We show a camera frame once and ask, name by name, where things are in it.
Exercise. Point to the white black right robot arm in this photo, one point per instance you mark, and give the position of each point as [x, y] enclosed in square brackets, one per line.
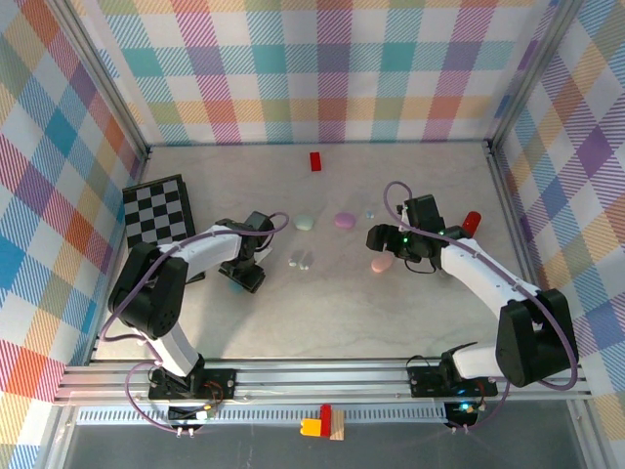
[532, 337]

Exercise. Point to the pink earbud charging case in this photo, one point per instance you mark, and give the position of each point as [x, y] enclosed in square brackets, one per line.
[381, 264]

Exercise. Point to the red cylinder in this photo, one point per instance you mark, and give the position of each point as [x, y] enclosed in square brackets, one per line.
[471, 222]

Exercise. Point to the tall red toy brick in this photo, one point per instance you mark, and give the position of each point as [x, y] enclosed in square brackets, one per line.
[326, 413]

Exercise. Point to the aluminium frame post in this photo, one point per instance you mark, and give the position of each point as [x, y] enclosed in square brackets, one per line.
[530, 73]
[108, 83]

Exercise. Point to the black controller board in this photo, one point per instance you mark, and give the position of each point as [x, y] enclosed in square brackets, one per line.
[459, 413]
[185, 413]

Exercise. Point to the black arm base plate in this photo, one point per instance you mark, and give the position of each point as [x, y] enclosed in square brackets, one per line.
[422, 378]
[220, 383]

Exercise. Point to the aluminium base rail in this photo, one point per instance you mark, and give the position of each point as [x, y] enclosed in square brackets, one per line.
[317, 381]

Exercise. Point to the aluminium side rail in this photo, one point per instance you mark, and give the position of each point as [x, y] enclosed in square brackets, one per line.
[502, 181]
[142, 163]

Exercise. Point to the small red block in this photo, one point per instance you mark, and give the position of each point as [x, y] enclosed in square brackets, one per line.
[316, 161]

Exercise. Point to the purple earbud charging case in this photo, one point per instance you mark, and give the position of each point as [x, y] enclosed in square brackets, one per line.
[344, 220]

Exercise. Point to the yellow toy brick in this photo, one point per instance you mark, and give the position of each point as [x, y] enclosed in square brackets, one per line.
[310, 427]

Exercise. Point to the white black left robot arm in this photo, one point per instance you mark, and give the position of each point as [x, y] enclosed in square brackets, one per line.
[146, 293]

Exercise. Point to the pale green earbud charging case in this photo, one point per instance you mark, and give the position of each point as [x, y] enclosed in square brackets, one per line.
[304, 222]

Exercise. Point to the black white chessboard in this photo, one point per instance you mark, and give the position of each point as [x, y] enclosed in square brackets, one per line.
[154, 215]

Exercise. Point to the tan wooden brick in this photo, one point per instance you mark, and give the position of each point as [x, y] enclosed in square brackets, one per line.
[337, 432]

